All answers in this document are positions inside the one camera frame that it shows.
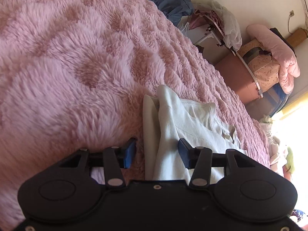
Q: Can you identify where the pink fluffy bed blanket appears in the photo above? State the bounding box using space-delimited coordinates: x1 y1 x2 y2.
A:
1 0 269 230

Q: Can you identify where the white sweatshirt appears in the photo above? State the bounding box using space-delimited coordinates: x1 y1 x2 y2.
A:
142 85 247 182

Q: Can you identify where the orange storage box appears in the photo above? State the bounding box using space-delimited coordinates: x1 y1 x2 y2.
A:
215 54 261 105

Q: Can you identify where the pile of clothes on table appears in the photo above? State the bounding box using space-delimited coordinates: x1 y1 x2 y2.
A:
188 0 242 52

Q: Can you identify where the patterned beige storage bag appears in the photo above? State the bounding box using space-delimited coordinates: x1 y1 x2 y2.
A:
238 39 280 92

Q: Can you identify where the pink folded quilt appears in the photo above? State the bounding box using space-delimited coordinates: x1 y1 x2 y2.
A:
246 24 300 94

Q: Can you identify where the white side table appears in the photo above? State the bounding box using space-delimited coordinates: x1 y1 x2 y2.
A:
183 14 243 65

